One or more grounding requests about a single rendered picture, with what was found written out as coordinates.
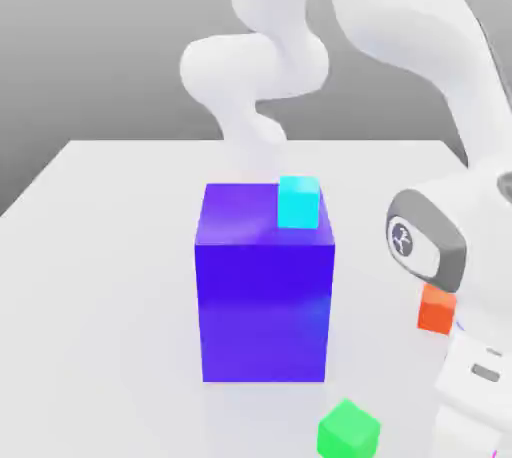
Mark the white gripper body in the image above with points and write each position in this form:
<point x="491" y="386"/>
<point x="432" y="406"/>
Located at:
<point x="468" y="442"/>

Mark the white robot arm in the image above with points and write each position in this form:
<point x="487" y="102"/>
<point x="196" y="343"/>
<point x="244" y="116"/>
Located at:
<point x="404" y="18"/>

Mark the small green cube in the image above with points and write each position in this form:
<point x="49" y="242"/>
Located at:
<point x="347" y="432"/>

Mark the small orange cube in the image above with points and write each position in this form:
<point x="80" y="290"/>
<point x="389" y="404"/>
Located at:
<point x="435" y="312"/>

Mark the small cyan cube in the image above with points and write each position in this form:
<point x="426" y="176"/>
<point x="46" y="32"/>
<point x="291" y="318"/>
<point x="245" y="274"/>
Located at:
<point x="298" y="206"/>

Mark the large blue box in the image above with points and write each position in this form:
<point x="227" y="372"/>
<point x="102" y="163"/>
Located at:
<point x="264" y="306"/>

